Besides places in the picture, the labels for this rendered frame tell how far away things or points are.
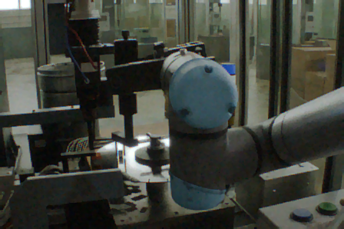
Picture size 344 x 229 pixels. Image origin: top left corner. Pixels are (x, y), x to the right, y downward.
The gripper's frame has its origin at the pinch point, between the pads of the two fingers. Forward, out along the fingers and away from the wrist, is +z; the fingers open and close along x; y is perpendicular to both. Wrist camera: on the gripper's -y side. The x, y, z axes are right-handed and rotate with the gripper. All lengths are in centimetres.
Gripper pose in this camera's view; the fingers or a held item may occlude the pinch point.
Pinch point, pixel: (157, 61)
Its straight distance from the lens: 75.8
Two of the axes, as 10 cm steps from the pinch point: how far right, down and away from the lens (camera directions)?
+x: -1.8, -9.4, -2.8
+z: -1.3, -2.6, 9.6
